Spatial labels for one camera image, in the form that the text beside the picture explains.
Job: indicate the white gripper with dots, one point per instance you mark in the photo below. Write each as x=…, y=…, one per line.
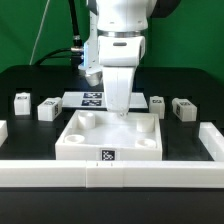
x=119, y=58

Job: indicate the white square tabletop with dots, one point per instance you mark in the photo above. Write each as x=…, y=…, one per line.
x=106, y=136

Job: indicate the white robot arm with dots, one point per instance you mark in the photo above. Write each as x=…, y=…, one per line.
x=118, y=19

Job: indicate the white marker sheet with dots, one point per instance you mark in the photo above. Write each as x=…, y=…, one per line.
x=97, y=100

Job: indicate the white U-shaped fence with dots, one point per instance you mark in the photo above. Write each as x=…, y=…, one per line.
x=91, y=174

